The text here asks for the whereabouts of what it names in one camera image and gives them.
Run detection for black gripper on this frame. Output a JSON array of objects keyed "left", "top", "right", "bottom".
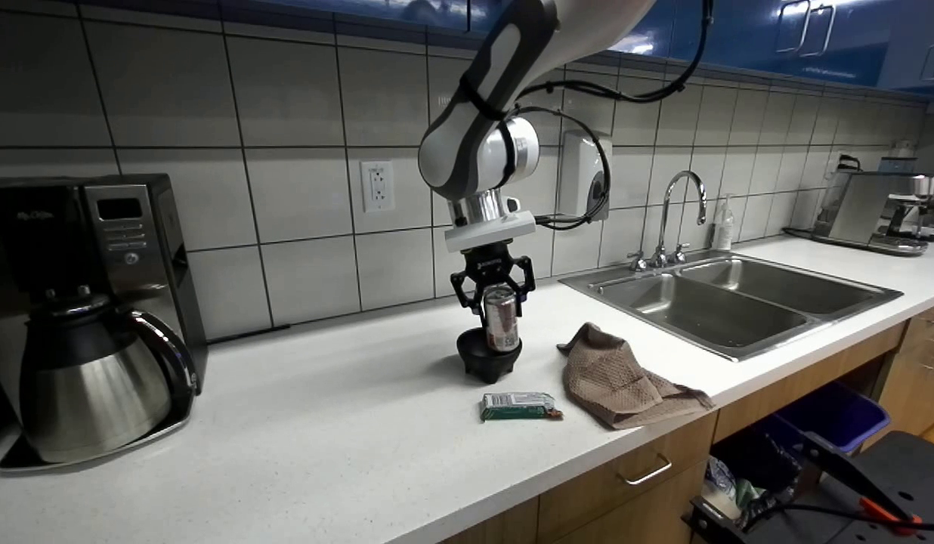
[{"left": 447, "top": 239, "right": 542, "bottom": 321}]

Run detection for silver coke can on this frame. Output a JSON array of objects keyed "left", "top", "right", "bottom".
[{"left": 482, "top": 280, "right": 526, "bottom": 356}]

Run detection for small black bowl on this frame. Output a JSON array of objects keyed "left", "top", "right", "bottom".
[{"left": 454, "top": 326, "right": 528, "bottom": 387}]

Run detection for green white snack packet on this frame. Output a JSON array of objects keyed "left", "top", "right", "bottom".
[{"left": 479, "top": 390, "right": 564, "bottom": 423}]

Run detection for beige woven cloth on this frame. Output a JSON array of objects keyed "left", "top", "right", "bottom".
[{"left": 553, "top": 321, "right": 715, "bottom": 436}]

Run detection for chrome sink faucet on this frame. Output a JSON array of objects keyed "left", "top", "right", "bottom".
[{"left": 630, "top": 165, "right": 714, "bottom": 271}]

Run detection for stainless steel sink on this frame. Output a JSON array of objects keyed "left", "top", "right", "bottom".
[{"left": 564, "top": 251, "right": 903, "bottom": 363}]

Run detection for small soap bottle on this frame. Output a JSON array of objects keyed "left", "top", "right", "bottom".
[{"left": 708, "top": 207, "right": 738, "bottom": 253}]

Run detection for wooden base cabinet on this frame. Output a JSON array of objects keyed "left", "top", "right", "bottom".
[{"left": 445, "top": 298, "right": 934, "bottom": 544}]

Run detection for blue plastic bin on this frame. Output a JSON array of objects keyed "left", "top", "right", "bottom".
[{"left": 776, "top": 387, "right": 891, "bottom": 457}]

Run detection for black coffee maker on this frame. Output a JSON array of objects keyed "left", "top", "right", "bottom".
[{"left": 0, "top": 172, "right": 212, "bottom": 477}]

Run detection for silver espresso machine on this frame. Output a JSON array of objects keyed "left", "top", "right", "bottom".
[{"left": 786, "top": 152, "right": 934, "bottom": 259}]

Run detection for steel coffee carafe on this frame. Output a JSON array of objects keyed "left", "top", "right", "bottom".
[{"left": 14, "top": 289, "right": 204, "bottom": 465}]

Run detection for black cart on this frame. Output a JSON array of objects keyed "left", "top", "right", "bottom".
[{"left": 686, "top": 428, "right": 934, "bottom": 544}]

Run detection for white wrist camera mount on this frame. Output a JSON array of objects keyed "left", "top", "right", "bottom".
[{"left": 440, "top": 207, "right": 542, "bottom": 255}]

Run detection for white wall dispenser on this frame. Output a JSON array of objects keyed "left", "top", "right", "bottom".
[{"left": 555, "top": 132, "right": 617, "bottom": 219}]

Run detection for white wall outlet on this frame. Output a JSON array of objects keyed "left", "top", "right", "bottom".
[{"left": 360, "top": 159, "right": 398, "bottom": 218}]

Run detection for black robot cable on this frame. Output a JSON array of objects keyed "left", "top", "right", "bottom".
[{"left": 505, "top": 0, "right": 715, "bottom": 232}]

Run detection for silver drawer handle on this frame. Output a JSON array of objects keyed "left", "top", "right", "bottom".
[{"left": 621, "top": 457, "right": 676, "bottom": 490}]

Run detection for blue wall cabinets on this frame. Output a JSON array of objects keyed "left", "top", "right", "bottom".
[{"left": 82, "top": 0, "right": 934, "bottom": 100}]

